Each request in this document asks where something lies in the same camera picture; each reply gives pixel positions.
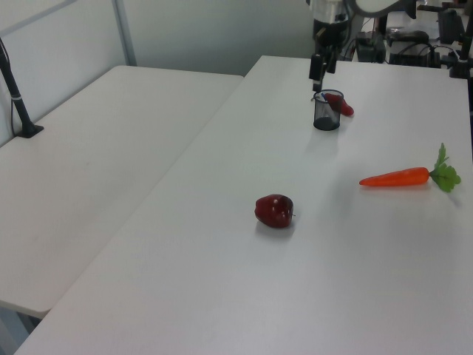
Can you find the black clamp stand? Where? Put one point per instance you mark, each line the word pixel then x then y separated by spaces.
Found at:
pixel 462 63

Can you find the red toy chili pepper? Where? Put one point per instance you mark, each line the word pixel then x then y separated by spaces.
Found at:
pixel 346 108

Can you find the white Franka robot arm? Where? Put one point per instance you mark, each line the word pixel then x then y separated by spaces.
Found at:
pixel 329 9

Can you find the dark red toy apple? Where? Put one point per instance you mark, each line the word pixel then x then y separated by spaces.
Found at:
pixel 275 212

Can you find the white marker blue cap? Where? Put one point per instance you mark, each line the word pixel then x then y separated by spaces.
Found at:
pixel 320 97

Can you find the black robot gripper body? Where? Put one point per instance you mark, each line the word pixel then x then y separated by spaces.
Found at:
pixel 330 37

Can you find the black electronics box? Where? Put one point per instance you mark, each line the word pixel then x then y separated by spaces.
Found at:
pixel 370 48

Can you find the black mesh pen cup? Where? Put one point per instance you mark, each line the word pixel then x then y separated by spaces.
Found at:
pixel 327 122

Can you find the adjacent white table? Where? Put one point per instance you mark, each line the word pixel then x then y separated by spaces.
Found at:
pixel 92 148

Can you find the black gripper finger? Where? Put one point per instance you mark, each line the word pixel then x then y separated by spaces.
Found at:
pixel 315 72
pixel 330 63

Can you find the grey partition frame post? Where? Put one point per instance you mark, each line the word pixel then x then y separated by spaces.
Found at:
pixel 123 29

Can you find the orange toy carrot green leaves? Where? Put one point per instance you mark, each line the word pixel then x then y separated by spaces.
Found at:
pixel 399 177

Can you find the black camera pole with base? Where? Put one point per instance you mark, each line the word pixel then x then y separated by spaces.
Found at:
pixel 16 100

